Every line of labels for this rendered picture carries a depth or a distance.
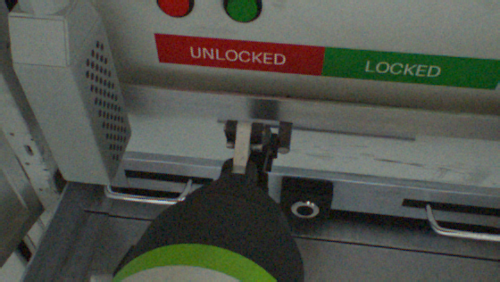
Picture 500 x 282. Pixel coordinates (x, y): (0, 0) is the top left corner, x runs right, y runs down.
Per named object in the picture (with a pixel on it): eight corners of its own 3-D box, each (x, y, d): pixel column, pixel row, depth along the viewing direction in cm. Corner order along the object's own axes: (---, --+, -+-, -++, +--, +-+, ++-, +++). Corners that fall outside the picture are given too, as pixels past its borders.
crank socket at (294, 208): (328, 225, 61) (333, 201, 57) (278, 219, 61) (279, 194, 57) (329, 206, 62) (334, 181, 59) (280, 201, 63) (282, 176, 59)
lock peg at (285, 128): (293, 159, 50) (295, 132, 47) (270, 157, 50) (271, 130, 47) (297, 114, 54) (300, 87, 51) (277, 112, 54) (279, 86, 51)
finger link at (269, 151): (206, 210, 34) (207, 190, 33) (232, 152, 44) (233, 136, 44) (266, 216, 33) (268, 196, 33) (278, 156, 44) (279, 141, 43)
